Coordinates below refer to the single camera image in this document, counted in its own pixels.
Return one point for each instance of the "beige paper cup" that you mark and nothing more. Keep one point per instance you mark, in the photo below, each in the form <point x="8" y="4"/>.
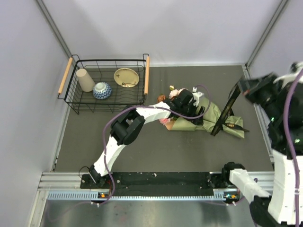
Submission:
<point x="85" y="80"/>

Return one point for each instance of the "white slotted cable duct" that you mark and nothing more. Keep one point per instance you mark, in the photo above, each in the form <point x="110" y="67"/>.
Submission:
<point x="215" y="195"/>

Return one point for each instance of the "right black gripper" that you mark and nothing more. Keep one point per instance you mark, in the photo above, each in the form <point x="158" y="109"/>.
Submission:
<point x="249" y="86"/>

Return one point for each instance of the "blue white patterned bowl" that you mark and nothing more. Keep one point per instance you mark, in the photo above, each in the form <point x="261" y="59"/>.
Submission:
<point x="102" y="91"/>

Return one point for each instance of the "black wire dish basket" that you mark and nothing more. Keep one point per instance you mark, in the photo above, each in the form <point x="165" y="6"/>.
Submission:
<point x="103" y="70"/>

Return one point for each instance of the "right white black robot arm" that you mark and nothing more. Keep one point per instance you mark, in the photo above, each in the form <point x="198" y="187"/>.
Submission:
<point x="281" y="98"/>

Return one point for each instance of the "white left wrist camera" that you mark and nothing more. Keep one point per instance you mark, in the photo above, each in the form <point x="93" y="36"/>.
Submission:
<point x="197" y="96"/>

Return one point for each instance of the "black gold-lettered ribbon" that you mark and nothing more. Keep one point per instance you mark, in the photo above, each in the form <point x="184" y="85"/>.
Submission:
<point x="225" y="111"/>

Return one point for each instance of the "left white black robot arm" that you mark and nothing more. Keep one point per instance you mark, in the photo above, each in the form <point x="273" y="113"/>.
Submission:
<point x="126" y="126"/>

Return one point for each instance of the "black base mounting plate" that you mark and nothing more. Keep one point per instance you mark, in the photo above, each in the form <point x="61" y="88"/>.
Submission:
<point x="128" y="179"/>

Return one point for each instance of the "green orange wrapping paper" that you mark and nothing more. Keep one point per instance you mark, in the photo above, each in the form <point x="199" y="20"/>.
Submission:
<point x="209" y="120"/>

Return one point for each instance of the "pink flower bunch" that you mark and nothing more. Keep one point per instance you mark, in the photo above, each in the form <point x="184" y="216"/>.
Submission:
<point x="176" y="93"/>

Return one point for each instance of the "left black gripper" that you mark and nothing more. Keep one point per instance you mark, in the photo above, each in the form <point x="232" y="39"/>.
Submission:
<point x="200" y="110"/>

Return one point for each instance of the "yellow ceramic plate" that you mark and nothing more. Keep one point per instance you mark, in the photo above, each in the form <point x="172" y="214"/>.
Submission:
<point x="126" y="77"/>

